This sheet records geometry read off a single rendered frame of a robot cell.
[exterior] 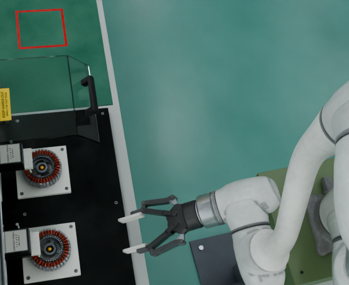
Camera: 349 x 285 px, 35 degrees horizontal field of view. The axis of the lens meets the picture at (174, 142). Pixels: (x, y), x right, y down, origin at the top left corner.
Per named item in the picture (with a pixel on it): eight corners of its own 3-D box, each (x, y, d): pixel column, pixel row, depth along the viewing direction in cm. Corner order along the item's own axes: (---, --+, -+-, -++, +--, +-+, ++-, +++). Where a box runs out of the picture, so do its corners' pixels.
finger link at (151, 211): (175, 216, 147) (177, 211, 147) (138, 210, 152) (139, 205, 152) (180, 220, 150) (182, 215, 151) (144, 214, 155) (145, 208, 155)
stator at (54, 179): (62, 153, 166) (61, 148, 163) (61, 188, 161) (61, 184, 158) (24, 153, 164) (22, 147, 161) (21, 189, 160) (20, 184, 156)
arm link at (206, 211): (221, 195, 151) (201, 201, 153) (211, 186, 143) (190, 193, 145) (228, 227, 148) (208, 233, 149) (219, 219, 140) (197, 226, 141)
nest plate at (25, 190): (65, 147, 169) (65, 145, 168) (71, 193, 162) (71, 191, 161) (14, 152, 166) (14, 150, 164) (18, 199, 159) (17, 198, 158)
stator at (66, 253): (68, 229, 156) (68, 225, 153) (73, 268, 152) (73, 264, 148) (27, 234, 154) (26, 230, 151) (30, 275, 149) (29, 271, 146)
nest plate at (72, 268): (74, 223, 159) (74, 221, 158) (81, 275, 152) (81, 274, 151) (20, 230, 155) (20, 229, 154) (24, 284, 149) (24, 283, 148)
